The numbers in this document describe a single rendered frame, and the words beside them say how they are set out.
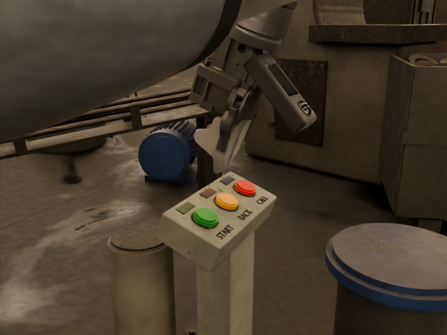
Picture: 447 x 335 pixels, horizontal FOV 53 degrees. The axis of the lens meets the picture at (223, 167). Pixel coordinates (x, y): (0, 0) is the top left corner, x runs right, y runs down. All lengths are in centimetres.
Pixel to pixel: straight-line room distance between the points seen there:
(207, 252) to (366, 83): 202
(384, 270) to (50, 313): 108
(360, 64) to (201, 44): 245
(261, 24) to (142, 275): 48
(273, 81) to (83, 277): 134
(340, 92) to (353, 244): 170
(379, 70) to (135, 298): 199
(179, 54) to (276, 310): 144
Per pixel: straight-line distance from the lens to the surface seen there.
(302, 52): 278
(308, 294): 166
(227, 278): 79
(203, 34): 16
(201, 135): 66
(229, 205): 77
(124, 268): 84
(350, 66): 263
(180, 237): 71
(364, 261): 100
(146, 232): 88
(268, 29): 59
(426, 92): 193
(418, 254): 106
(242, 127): 66
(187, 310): 156
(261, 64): 60
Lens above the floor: 90
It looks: 18 degrees down
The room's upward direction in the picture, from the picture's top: straight up
